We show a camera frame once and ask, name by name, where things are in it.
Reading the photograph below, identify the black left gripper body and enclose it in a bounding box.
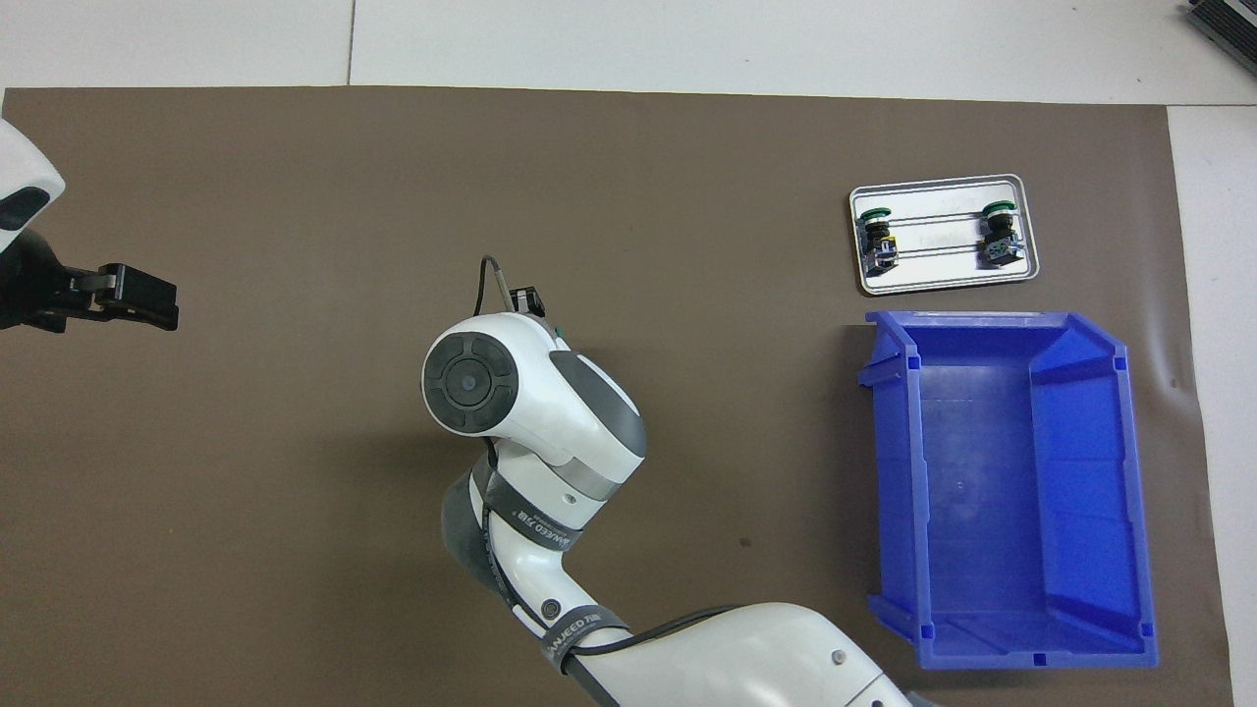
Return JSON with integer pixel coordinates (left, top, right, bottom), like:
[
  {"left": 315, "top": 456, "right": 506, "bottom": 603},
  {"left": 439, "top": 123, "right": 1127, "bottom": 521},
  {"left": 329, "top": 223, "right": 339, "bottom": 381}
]
[{"left": 0, "top": 228, "right": 76, "bottom": 333}]

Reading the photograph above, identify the green push button yellow band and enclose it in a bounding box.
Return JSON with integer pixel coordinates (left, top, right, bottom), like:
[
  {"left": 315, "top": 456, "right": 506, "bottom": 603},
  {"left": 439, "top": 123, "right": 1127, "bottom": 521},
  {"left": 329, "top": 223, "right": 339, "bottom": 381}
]
[{"left": 854, "top": 206, "right": 901, "bottom": 273}]

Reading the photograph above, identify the brown table mat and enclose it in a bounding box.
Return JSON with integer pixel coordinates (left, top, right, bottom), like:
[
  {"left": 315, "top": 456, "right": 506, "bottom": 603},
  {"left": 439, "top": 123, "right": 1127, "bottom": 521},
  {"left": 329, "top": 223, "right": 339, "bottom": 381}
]
[{"left": 0, "top": 86, "right": 1236, "bottom": 707}]

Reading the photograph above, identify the grey metal tray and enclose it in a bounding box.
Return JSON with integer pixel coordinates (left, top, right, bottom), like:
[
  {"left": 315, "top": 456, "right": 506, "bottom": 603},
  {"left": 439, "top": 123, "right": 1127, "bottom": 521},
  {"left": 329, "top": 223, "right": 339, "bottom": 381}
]
[{"left": 848, "top": 174, "right": 1040, "bottom": 296}]

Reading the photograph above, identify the blue plastic storage bin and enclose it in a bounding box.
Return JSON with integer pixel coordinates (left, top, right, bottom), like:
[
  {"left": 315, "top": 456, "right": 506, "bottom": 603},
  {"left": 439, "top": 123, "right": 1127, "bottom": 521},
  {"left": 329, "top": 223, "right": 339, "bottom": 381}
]
[{"left": 856, "top": 309, "right": 1160, "bottom": 672}]

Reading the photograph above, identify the grey ridged device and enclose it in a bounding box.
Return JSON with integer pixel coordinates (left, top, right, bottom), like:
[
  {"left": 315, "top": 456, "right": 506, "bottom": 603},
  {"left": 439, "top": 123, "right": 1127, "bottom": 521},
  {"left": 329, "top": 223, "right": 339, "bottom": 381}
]
[{"left": 1183, "top": 0, "right": 1257, "bottom": 70}]

